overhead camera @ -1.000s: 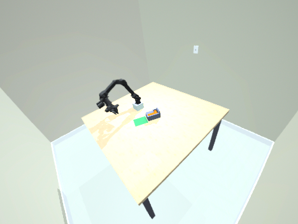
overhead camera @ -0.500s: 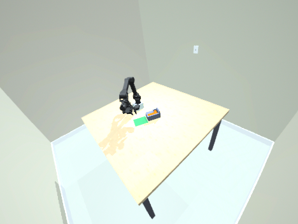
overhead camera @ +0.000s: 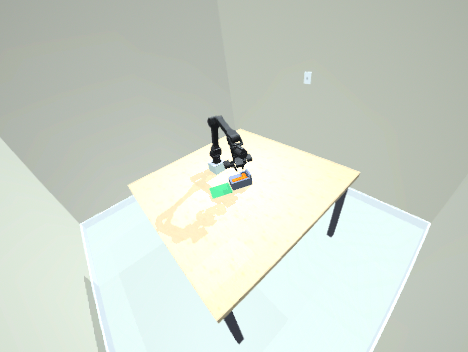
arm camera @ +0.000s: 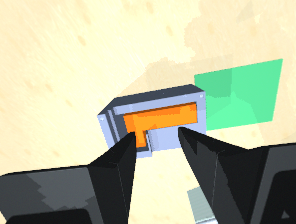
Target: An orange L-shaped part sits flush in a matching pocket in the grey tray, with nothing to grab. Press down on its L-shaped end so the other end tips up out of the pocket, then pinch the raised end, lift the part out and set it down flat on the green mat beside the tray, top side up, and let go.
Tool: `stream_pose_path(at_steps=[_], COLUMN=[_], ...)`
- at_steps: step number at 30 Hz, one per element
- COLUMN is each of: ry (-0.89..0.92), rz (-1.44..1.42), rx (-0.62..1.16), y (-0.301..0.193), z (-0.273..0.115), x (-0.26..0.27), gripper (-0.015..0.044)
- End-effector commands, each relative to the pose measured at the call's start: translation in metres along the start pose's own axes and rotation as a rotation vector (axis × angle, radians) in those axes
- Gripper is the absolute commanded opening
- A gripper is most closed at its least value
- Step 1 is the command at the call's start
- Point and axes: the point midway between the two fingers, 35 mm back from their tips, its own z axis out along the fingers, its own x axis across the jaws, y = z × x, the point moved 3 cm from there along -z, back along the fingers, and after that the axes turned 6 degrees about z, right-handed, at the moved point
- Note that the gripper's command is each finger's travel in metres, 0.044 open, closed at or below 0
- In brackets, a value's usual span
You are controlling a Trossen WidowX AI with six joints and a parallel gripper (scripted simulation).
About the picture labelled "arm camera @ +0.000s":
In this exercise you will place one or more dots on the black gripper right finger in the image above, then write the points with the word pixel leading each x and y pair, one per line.
pixel 234 180

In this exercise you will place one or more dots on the orange l-shaped part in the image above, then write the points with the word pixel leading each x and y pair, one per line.
pixel 140 121

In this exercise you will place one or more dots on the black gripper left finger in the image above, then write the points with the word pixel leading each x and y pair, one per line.
pixel 102 187

